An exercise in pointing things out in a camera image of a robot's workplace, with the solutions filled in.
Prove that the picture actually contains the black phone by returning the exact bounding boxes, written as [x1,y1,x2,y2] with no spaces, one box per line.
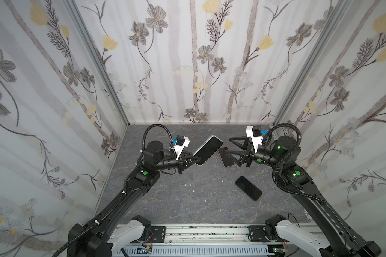
[235,176,263,201]
[193,135,224,166]

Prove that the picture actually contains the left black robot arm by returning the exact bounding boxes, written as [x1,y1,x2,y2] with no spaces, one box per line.
[53,124,200,257]

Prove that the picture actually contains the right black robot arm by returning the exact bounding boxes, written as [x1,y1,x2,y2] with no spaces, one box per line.
[226,123,382,257]

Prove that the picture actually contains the phone in pink case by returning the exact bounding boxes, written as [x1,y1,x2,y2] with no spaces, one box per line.
[218,147,235,168]

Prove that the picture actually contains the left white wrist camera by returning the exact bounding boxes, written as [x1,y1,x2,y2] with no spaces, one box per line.
[170,135,190,160]

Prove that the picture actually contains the aluminium mounting rail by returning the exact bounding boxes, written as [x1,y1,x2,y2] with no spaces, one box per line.
[112,224,322,248]

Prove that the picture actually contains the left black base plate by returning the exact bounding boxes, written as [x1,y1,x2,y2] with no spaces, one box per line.
[147,226,166,244]

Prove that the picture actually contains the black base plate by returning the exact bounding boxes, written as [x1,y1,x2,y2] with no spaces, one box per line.
[248,226,268,243]
[147,226,166,244]

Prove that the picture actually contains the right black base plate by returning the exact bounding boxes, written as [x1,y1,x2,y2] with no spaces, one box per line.
[248,226,268,243]

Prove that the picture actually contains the white slotted cable duct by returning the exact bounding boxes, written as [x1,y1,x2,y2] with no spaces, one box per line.
[124,245,274,257]

